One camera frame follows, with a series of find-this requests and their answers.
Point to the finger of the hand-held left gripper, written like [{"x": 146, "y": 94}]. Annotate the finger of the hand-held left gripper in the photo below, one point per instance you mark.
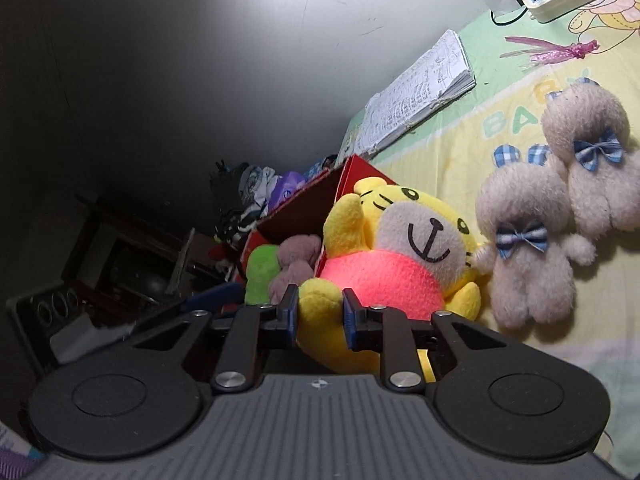
[{"x": 215, "y": 297}]

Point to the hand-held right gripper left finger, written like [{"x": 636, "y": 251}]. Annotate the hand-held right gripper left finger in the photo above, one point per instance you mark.
[{"x": 287, "y": 317}]

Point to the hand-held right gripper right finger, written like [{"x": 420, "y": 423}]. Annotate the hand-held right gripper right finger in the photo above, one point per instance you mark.
[{"x": 352, "y": 322}]

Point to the green plush toy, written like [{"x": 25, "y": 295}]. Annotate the green plush toy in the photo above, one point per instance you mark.
[{"x": 260, "y": 272}]

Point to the pink bear plush toy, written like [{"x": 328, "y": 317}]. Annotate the pink bear plush toy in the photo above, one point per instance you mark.
[{"x": 295, "y": 265}]

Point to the yellow tiger plush toy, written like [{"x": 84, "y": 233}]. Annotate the yellow tiger plush toy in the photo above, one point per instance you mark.
[{"x": 400, "y": 280}]

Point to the red cardboard box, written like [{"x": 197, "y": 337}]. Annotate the red cardboard box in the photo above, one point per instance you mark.
[{"x": 350, "y": 180}]

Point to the white rabbit plush toy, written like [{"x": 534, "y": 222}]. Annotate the white rabbit plush toy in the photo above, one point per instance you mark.
[{"x": 525, "y": 200}]

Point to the cartoon printed desktop cloth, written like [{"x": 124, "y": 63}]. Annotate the cartoon printed desktop cloth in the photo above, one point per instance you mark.
[{"x": 500, "y": 90}]

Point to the dark wooden furniture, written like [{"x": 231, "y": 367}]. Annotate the dark wooden furniture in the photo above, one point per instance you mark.
[{"x": 125, "y": 250}]

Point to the pile of clothes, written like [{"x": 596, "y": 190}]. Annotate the pile of clothes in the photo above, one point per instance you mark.
[{"x": 240, "y": 195}]

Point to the purple tissue packet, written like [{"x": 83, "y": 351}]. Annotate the purple tissue packet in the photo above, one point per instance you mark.
[{"x": 285, "y": 192}]

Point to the purple white cloth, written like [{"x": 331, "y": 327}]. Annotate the purple white cloth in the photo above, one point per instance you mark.
[{"x": 12, "y": 452}]

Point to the blue tissue packet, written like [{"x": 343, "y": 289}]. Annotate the blue tissue packet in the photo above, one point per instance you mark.
[{"x": 317, "y": 170}]

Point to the handwritten paper notebook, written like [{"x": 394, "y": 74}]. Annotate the handwritten paper notebook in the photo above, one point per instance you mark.
[{"x": 415, "y": 95}]

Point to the pink plastic ribbon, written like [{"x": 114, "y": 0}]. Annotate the pink plastic ribbon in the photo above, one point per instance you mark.
[{"x": 555, "y": 52}]

